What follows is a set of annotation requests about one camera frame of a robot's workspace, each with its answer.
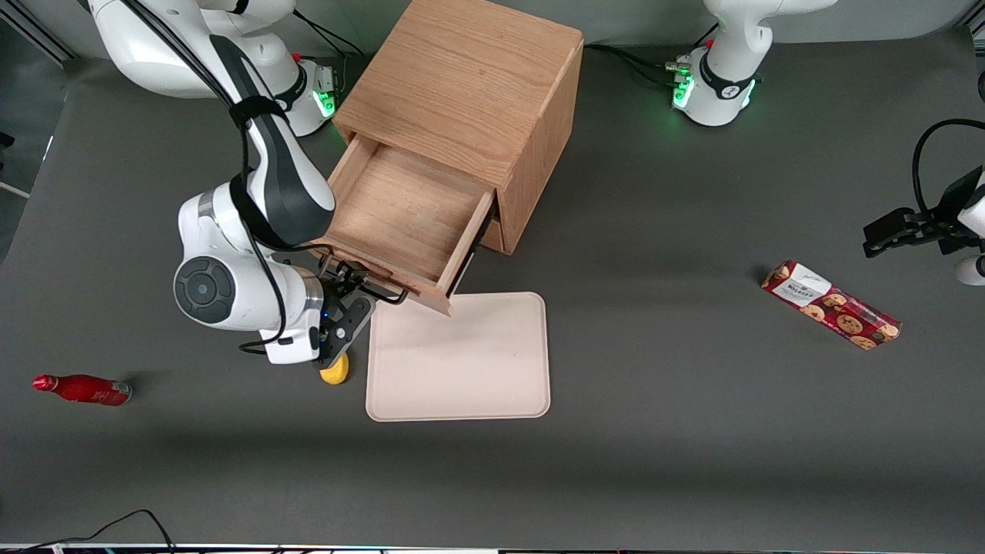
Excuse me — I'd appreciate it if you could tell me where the oak wooden drawer cabinet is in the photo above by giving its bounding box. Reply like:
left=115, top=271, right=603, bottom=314
left=332, top=0, right=584, bottom=255

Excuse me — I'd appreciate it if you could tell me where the aluminium frame rail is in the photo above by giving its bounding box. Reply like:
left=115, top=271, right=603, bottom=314
left=0, top=0, right=78, bottom=62

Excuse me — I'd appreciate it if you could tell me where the black base power cable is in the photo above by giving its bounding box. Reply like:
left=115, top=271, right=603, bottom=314
left=583, top=42, right=686, bottom=85
left=292, top=9, right=369, bottom=58

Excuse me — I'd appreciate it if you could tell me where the red bottle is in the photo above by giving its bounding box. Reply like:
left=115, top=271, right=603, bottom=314
left=32, top=374, right=133, bottom=407

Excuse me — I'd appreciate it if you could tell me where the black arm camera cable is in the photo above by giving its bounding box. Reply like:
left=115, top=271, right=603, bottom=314
left=119, top=0, right=289, bottom=356

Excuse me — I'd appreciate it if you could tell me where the beige rectangular tray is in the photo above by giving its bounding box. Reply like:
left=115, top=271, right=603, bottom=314
left=366, top=292, right=552, bottom=422

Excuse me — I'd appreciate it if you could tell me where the red tartan cookie box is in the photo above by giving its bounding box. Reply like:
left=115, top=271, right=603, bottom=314
left=761, top=260, right=902, bottom=351

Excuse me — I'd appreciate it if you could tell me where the dark grey table mat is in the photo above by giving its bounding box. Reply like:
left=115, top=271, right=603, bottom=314
left=0, top=31, right=985, bottom=549

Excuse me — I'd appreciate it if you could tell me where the thin black floor cable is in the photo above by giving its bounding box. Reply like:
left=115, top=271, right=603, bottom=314
left=23, top=509, right=176, bottom=553

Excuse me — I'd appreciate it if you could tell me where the black looped wrist cable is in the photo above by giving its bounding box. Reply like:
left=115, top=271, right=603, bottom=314
left=912, top=119, right=985, bottom=224

